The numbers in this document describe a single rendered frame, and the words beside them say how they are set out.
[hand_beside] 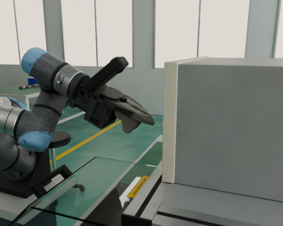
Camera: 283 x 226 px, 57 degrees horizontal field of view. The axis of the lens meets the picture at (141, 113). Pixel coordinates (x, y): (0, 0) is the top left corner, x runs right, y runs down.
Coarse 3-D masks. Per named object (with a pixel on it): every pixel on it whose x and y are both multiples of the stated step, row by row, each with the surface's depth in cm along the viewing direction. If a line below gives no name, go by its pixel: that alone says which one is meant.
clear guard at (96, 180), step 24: (96, 168) 62; (120, 168) 62; (144, 168) 62; (48, 192) 51; (72, 192) 51; (96, 192) 51; (120, 192) 51; (72, 216) 44; (96, 216) 44; (120, 216) 44
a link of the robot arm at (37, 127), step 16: (0, 112) 65; (16, 112) 66; (32, 112) 68; (48, 112) 68; (0, 128) 65; (16, 128) 65; (32, 128) 65; (48, 128) 67; (32, 144) 64; (48, 144) 68
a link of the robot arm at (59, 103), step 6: (42, 90) 70; (48, 90) 70; (54, 90) 69; (42, 96) 70; (48, 96) 70; (54, 96) 70; (60, 96) 71; (36, 102) 70; (42, 102) 69; (48, 102) 69; (54, 102) 70; (60, 102) 71; (66, 102) 76; (54, 108) 70; (60, 108) 71
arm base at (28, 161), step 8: (24, 152) 108; (32, 152) 112; (16, 160) 104; (24, 160) 107; (32, 160) 110; (8, 168) 103; (16, 168) 105; (24, 168) 107; (32, 168) 110; (8, 176) 106; (16, 176) 107; (24, 176) 108
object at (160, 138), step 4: (160, 136) 184; (156, 140) 176; (160, 140) 176; (152, 144) 168; (148, 148) 162; (144, 152) 155; (140, 156) 149; (136, 160) 144; (76, 224) 91; (80, 224) 91
